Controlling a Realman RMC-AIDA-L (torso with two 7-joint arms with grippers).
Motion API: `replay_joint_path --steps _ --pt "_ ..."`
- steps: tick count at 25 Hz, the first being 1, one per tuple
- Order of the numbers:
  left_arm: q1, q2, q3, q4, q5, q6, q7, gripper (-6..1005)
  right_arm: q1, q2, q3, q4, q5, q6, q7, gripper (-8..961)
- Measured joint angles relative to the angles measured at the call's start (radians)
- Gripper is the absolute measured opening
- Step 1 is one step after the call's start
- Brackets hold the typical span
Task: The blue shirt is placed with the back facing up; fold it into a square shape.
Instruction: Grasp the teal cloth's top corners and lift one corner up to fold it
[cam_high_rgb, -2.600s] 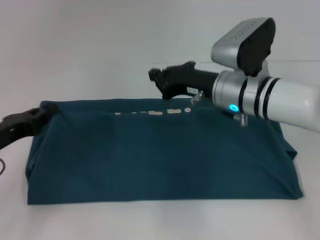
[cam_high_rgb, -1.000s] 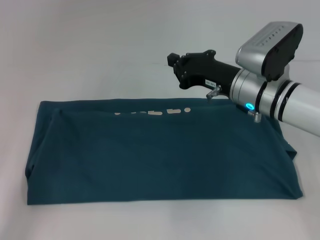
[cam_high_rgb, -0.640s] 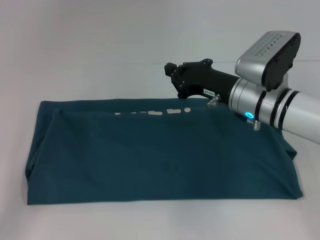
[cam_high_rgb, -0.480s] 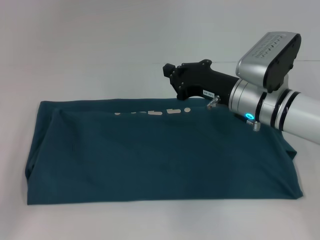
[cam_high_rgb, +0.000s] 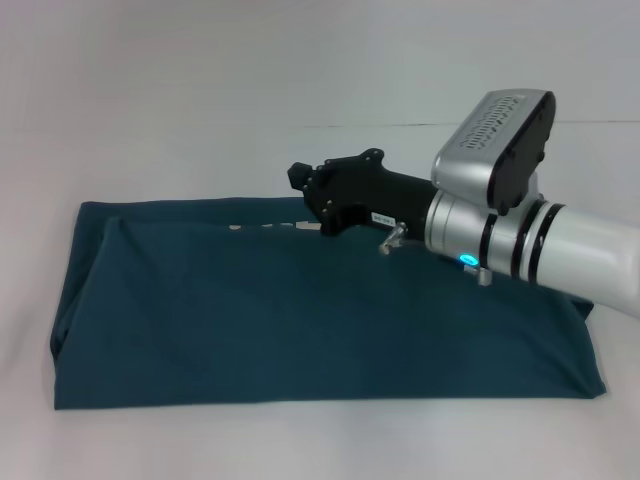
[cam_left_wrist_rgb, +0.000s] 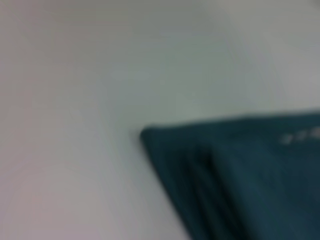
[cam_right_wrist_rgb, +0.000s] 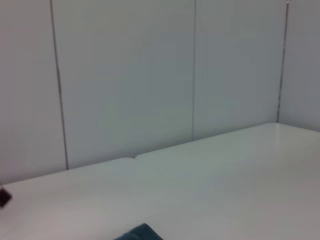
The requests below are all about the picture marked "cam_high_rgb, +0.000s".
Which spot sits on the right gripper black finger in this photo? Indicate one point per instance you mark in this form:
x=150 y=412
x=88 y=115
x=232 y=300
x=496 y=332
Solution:
x=300 y=175

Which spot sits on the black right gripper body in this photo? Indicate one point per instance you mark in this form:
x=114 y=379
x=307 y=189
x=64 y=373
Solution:
x=370 y=195

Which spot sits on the teal blue shirt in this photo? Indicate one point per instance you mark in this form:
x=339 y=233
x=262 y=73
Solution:
x=250 y=325

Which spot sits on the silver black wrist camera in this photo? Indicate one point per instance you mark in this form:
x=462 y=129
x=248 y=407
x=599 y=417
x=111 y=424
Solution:
x=490 y=145

